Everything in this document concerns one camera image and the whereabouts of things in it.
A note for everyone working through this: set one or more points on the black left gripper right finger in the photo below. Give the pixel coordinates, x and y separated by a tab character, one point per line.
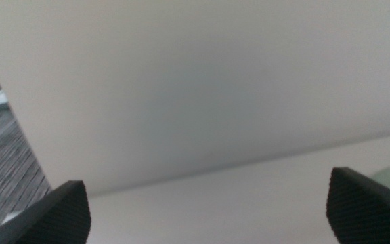
361	210

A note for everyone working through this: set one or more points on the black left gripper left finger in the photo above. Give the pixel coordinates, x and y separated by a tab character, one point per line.
63	217

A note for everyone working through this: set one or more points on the white backdrop panel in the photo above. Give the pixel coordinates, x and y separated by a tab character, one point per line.
198	84

